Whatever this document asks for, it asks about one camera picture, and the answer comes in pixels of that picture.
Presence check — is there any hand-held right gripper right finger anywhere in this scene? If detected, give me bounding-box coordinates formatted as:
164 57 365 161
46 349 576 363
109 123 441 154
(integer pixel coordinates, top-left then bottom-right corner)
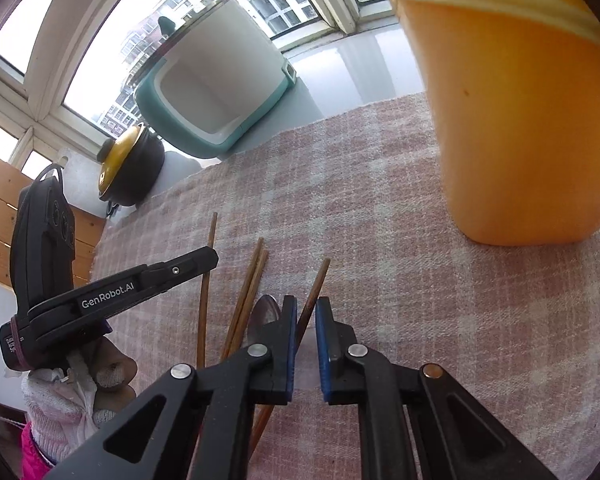
315 296 560 480

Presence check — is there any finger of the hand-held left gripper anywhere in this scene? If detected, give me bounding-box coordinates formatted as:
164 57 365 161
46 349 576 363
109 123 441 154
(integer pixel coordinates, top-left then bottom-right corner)
142 247 219 293

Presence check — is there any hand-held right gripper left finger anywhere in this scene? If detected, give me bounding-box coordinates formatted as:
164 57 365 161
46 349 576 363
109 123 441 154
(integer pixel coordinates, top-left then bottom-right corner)
44 295 299 480

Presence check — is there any metal spoon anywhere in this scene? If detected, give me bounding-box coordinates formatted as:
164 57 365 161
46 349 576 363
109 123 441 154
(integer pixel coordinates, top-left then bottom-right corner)
245 294 282 348

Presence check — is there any brown red-tipped chopstick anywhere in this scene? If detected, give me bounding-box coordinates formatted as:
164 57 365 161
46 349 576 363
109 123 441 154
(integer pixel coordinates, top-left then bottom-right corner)
196 212 218 370
250 258 331 461
230 247 270 353
221 236 265 360

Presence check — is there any yellow plastic container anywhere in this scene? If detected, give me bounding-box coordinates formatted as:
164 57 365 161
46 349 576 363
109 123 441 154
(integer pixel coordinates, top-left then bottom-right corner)
355 0 600 247

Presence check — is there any person's left forearm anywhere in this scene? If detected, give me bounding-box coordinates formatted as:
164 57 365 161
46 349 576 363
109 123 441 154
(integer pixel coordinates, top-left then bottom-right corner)
20 422 56 480

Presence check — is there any person's left hand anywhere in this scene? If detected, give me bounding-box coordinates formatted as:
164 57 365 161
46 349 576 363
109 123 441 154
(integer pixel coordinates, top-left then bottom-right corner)
20 337 136 456

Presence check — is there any white cutting board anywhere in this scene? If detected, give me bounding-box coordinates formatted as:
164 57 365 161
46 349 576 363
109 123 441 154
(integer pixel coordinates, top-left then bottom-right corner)
55 147 113 218

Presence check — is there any black clay pot yellow lid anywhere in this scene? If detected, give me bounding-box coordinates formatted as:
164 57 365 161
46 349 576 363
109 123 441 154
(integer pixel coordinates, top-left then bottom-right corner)
96 122 167 207

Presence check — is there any pink plaid cloth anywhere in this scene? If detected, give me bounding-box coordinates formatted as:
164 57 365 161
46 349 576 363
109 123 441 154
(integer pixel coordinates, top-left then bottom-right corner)
87 91 600 480

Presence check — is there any white teal electric pot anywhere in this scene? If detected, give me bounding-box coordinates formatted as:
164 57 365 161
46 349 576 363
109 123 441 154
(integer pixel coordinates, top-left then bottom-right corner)
134 0 297 161

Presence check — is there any white window frame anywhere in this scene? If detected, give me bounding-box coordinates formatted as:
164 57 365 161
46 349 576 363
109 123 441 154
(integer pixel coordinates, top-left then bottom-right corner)
0 0 396 171

